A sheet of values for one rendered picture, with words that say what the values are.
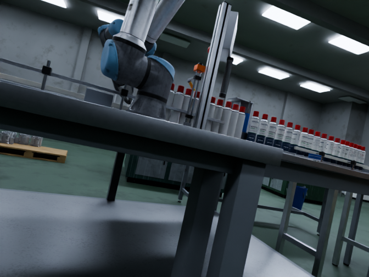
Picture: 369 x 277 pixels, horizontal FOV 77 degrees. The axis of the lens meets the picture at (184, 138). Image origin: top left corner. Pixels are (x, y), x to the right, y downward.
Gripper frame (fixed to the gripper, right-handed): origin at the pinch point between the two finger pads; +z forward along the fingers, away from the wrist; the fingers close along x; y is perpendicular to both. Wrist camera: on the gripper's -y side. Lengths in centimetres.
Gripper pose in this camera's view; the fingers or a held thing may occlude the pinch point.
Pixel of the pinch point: (129, 101)
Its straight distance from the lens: 116.7
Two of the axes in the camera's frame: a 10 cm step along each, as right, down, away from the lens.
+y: -4.1, -0.7, 9.1
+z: 2.6, 9.5, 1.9
